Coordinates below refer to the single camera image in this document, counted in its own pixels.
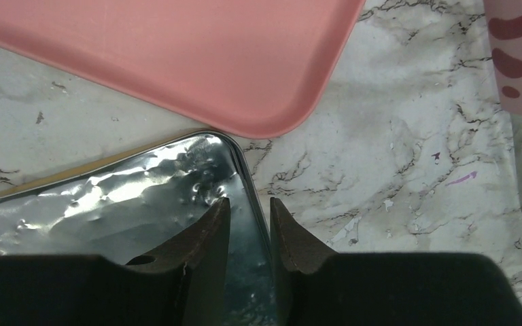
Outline pink plastic tray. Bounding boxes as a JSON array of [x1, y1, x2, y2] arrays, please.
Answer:
[[0, 1, 364, 139]]

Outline pink tongs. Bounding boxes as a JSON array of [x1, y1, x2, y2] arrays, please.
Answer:
[[483, 0, 522, 212]]

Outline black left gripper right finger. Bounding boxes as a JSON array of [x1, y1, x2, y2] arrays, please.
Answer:
[[270, 198, 522, 325]]

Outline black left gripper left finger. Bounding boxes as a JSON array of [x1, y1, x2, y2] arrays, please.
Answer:
[[0, 198, 231, 325]]

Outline silver tin lid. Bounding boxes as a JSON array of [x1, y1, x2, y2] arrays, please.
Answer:
[[0, 130, 277, 325]]

